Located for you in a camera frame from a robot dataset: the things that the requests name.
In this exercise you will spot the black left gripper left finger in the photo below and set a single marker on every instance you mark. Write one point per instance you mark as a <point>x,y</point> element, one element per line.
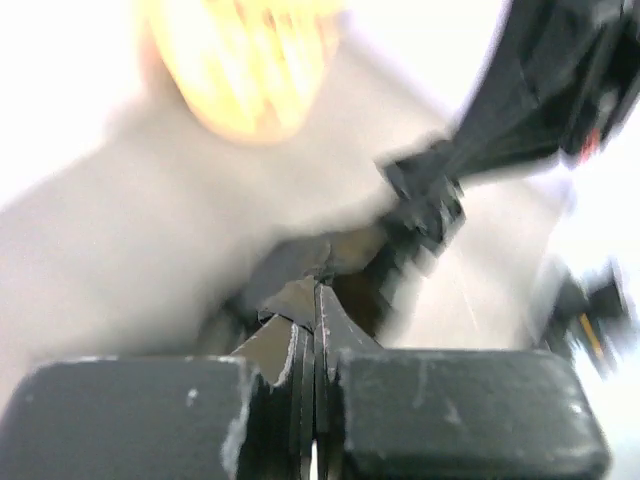
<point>247,415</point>

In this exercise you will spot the yellow capybara trash bin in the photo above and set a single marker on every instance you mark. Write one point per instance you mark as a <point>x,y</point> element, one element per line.
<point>249,71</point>

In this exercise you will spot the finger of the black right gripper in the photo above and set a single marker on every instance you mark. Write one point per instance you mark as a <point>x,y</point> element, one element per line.
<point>500,115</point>

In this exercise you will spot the black trash bag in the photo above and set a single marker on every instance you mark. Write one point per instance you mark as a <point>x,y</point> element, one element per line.
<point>364,264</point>

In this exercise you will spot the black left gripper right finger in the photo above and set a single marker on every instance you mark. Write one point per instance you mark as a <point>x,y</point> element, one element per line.
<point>446,414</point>

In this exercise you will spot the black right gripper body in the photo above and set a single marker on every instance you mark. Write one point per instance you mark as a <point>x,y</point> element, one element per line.
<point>576,63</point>

